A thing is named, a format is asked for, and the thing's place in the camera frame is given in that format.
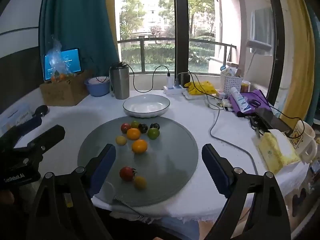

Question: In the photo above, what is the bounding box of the grey round placemat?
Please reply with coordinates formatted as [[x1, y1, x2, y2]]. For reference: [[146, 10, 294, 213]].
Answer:
[[77, 116, 199, 207]]

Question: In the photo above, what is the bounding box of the stainless steel kettle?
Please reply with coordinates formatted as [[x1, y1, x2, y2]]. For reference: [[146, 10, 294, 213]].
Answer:
[[109, 62, 130, 100]]

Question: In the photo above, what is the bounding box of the white plate with dark rim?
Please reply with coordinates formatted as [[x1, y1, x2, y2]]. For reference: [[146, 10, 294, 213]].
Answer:
[[122, 94, 171, 118]]

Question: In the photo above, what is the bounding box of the white plastic basket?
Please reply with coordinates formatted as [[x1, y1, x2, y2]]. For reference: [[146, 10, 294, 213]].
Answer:
[[220, 72, 243, 95]]

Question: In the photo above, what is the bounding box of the white mug with bear print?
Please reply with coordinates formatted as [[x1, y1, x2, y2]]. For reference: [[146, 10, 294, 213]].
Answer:
[[287, 120, 318, 163]]

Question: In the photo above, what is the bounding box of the black key fob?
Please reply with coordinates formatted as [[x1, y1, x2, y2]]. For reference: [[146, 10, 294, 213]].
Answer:
[[250, 116, 265, 138]]

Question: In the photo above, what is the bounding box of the black window frame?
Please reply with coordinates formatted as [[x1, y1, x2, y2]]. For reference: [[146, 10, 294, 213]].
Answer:
[[173, 0, 190, 74]]

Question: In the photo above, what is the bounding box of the grey cable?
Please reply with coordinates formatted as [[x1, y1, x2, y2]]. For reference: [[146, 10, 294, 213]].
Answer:
[[205, 94, 259, 177]]

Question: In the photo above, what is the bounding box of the light blue hanging towel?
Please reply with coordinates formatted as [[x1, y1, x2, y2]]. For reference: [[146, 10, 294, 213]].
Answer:
[[251, 7, 275, 55]]

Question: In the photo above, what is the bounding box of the white printed box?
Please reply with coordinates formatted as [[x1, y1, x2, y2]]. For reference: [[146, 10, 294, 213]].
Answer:
[[0, 102, 34, 130]]

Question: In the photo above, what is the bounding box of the teal curtain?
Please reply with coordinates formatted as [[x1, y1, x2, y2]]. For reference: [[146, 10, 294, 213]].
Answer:
[[39, 0, 120, 73]]

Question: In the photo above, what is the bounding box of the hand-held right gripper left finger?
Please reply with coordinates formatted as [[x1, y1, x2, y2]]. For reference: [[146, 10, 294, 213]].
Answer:
[[26, 144, 117, 240]]

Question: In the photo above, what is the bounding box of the blue plastic bowl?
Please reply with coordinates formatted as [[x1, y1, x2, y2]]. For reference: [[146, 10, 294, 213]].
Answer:
[[84, 76, 110, 97]]

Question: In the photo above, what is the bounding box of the red tomato with stem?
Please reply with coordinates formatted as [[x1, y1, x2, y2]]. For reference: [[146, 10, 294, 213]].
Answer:
[[119, 166, 137, 182]]

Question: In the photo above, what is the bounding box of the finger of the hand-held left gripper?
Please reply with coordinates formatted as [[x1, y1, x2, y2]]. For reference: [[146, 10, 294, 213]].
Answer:
[[15, 117, 43, 137], [25, 124, 66, 155]]

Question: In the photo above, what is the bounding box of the black balcony railing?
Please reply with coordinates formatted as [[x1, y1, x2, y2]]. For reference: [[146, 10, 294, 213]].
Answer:
[[117, 37, 237, 73]]

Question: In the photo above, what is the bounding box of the white tube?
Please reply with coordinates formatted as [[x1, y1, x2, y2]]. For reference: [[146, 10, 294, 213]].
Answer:
[[230, 87, 252, 113]]

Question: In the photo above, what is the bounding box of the clear plastic fork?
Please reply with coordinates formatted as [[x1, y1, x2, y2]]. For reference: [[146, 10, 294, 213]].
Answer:
[[113, 195, 146, 218]]

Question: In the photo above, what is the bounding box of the clear plastic bag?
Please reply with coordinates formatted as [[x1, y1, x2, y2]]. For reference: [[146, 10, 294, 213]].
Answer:
[[47, 34, 75, 83]]

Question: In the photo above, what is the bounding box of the black phone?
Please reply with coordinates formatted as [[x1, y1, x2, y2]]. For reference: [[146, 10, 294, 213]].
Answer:
[[255, 107, 294, 135]]

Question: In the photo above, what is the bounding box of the cardboard box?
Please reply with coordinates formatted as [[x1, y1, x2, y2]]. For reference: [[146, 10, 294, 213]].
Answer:
[[39, 70, 93, 107]]

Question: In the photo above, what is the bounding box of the yellow tissue pack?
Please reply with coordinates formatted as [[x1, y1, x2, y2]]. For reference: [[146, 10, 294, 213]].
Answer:
[[257, 129, 302, 174]]

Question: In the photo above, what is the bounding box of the yellow curtain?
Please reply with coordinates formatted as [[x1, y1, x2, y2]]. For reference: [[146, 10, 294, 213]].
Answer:
[[280, 0, 315, 123]]

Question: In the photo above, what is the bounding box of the yellow plastic bag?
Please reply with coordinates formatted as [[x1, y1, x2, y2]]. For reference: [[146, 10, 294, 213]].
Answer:
[[187, 81, 217, 95]]

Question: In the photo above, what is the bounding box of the black charger cable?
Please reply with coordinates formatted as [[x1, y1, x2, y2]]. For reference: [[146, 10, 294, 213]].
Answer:
[[186, 71, 306, 139]]

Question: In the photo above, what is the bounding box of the tablet with lit screen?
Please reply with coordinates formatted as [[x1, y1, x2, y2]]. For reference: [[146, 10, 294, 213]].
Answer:
[[43, 47, 82, 82]]

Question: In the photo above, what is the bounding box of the white flat package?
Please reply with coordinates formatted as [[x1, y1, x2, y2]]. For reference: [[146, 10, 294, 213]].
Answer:
[[182, 90, 220, 100]]

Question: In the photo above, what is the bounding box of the thin black cable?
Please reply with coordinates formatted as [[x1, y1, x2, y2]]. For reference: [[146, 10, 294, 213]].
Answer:
[[80, 57, 171, 93]]

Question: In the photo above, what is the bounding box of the purple bag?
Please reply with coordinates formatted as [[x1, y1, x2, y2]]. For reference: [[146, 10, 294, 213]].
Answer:
[[229, 89, 272, 117]]

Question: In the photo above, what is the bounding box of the black round object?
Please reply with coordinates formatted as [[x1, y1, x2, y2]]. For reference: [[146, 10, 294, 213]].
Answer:
[[32, 105, 49, 117]]

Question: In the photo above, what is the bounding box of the orange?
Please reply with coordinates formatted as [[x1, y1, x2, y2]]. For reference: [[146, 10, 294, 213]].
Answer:
[[126, 128, 141, 140], [132, 139, 148, 154]]

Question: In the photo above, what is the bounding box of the black charger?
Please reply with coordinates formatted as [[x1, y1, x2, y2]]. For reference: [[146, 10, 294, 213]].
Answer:
[[177, 72, 191, 88]]

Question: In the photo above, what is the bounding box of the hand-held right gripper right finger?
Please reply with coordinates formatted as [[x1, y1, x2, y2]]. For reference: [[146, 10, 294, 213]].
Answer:
[[201, 144, 292, 240]]

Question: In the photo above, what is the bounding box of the white power strip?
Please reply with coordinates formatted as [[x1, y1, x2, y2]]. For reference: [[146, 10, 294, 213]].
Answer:
[[163, 85, 190, 95]]

